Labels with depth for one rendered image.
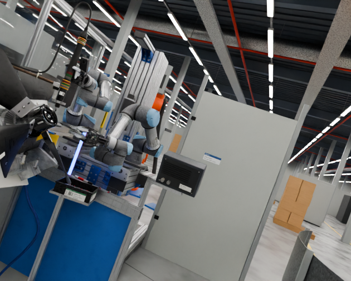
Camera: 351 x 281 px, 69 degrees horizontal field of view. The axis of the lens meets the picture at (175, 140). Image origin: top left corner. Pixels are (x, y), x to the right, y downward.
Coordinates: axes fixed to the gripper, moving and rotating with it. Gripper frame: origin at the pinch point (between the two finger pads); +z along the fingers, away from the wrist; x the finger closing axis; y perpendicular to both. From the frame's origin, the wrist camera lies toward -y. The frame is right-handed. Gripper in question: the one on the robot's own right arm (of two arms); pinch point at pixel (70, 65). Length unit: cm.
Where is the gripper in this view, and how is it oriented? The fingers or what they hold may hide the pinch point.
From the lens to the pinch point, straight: 151.5
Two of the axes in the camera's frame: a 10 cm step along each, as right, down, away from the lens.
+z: -0.3, -0.2, -10.0
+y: -3.5, 9.4, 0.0
